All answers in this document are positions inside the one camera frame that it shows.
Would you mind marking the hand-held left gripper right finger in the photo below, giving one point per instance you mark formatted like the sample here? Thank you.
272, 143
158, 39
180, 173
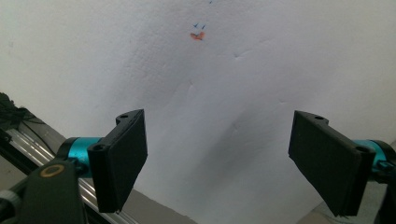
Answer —
323, 158

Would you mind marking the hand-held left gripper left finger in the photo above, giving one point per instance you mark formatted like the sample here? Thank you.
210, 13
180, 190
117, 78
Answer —
120, 161

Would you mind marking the dark cloth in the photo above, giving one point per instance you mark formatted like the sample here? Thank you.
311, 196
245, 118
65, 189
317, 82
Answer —
11, 112

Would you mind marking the aluminium frame rail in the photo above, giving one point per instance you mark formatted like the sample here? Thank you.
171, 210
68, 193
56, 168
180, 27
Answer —
29, 146

